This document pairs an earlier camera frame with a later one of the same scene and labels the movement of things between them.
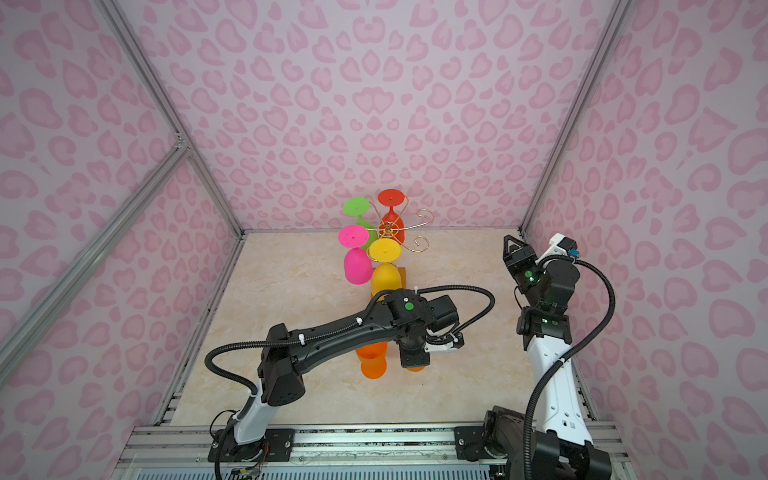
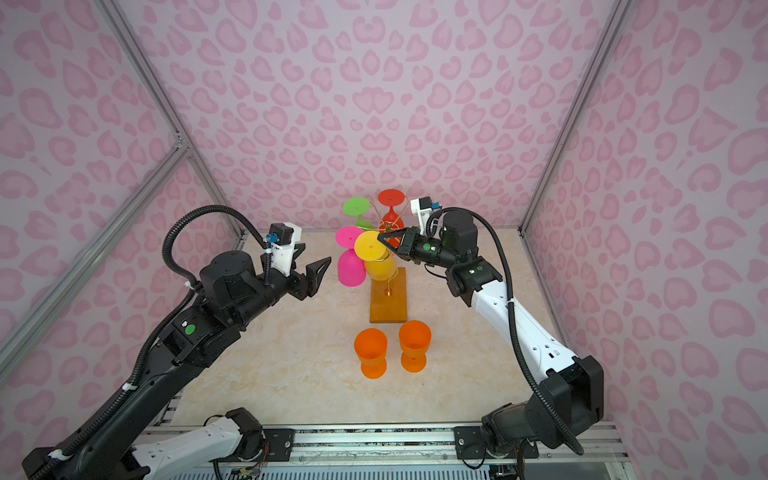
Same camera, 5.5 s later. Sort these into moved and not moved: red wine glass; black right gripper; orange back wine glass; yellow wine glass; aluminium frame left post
Moved: yellow wine glass; black right gripper
Not moved: aluminium frame left post; orange back wine glass; red wine glass
